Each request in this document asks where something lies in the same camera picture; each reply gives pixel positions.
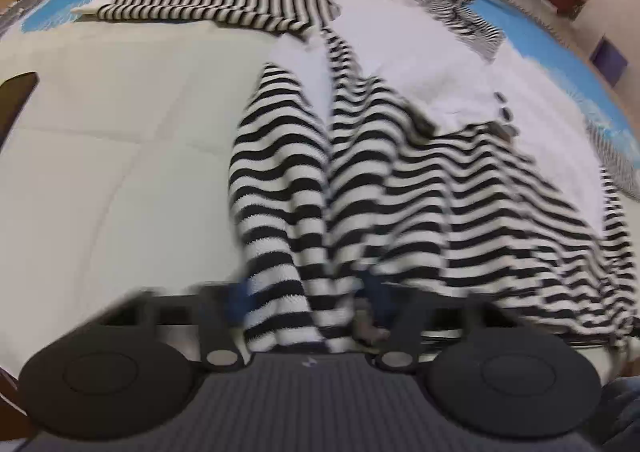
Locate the black smartphone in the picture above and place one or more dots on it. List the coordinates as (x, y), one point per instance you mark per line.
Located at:
(14, 94)

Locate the blue white patterned bedsheet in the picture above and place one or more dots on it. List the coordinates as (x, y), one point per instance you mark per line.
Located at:
(115, 174)

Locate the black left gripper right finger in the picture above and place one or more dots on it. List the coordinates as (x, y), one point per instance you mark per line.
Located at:
(485, 368)

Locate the purple box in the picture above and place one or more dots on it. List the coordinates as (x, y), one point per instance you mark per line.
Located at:
(609, 61)

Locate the black white striped hooded top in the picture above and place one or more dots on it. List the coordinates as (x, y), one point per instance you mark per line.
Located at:
(398, 145)

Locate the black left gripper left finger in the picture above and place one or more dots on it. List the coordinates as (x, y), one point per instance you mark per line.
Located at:
(134, 366)

